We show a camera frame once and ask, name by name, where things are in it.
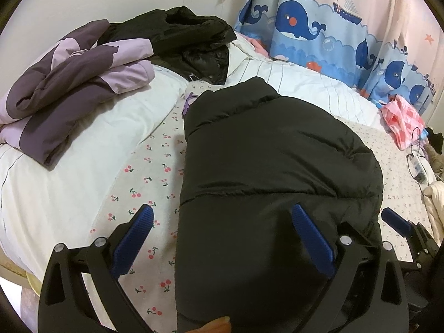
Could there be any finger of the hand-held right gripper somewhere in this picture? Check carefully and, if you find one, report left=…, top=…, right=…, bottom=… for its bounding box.
left=382, top=207, right=440, bottom=274

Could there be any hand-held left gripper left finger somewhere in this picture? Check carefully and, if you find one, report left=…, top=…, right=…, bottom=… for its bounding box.
left=38, top=204, right=155, bottom=333

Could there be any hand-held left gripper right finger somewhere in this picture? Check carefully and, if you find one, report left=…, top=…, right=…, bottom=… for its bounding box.
left=291, top=204, right=406, bottom=333

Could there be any black puffer jacket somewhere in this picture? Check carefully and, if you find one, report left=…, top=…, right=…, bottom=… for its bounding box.
left=175, top=76, right=384, bottom=333

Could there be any cream quilted blanket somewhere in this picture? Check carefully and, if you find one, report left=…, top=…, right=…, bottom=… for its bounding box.
left=423, top=180, right=444, bottom=243

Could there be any khaki garment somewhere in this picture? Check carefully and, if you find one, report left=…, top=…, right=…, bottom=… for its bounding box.
left=425, top=144, right=444, bottom=170

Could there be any white striped duvet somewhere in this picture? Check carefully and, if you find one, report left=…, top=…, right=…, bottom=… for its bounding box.
left=0, top=35, right=385, bottom=285

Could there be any pink checked cloth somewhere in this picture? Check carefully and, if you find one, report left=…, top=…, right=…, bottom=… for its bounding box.
left=380, top=95, right=425, bottom=150

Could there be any small purple object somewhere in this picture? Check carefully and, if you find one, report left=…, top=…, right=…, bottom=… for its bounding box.
left=182, top=92, right=198, bottom=117

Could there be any purple and lilac jacket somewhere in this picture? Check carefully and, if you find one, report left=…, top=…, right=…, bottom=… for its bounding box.
left=0, top=19, right=155, bottom=167

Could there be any crumpled black jacket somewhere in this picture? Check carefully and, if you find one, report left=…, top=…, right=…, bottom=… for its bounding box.
left=97, top=6, right=237, bottom=85

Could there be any whale print curtain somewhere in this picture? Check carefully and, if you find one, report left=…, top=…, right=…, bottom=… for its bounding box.
left=234, top=0, right=444, bottom=112

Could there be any black cable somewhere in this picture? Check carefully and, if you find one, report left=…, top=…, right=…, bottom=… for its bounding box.
left=409, top=127, right=422, bottom=157

